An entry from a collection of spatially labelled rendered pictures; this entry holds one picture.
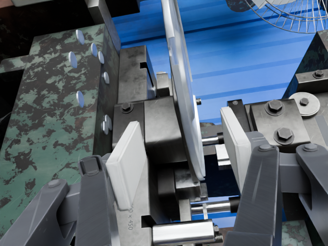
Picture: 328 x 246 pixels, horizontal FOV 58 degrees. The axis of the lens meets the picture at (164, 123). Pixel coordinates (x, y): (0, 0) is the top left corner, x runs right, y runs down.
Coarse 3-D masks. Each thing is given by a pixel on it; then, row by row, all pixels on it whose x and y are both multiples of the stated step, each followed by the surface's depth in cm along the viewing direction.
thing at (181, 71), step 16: (176, 0) 47; (176, 16) 49; (176, 32) 38; (176, 48) 36; (176, 64) 27; (176, 80) 27; (176, 96) 28; (192, 96) 44; (192, 112) 39; (192, 128) 41; (192, 144) 30; (192, 160) 32
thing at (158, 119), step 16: (128, 112) 51; (144, 112) 51; (160, 112) 50; (176, 112) 37; (144, 128) 49; (160, 128) 48; (176, 128) 48; (112, 144) 48; (144, 144) 48; (160, 144) 47; (176, 144) 47; (160, 160) 51; (176, 160) 52; (192, 176) 53
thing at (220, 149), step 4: (220, 144) 63; (224, 144) 63; (216, 148) 62; (220, 148) 62; (224, 148) 61; (216, 152) 61; (220, 152) 61; (224, 152) 61; (220, 156) 61; (224, 156) 60; (220, 160) 61; (224, 160) 61; (228, 160) 61; (220, 164) 60; (224, 164) 60; (228, 164) 60; (220, 168) 62; (224, 168) 62; (228, 168) 62
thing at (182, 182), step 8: (176, 168) 58; (184, 168) 58; (176, 176) 57; (184, 176) 57; (176, 184) 56; (184, 184) 56; (192, 184) 56; (200, 184) 61; (184, 192) 58; (192, 192) 58; (200, 192) 58; (192, 200) 62; (200, 200) 62
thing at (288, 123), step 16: (304, 96) 57; (320, 96) 57; (256, 112) 54; (272, 112) 54; (288, 112) 53; (304, 112) 55; (320, 112) 55; (256, 128) 53; (272, 128) 52; (288, 128) 50; (304, 128) 51; (320, 128) 54; (272, 144) 50; (288, 144) 50; (320, 144) 52
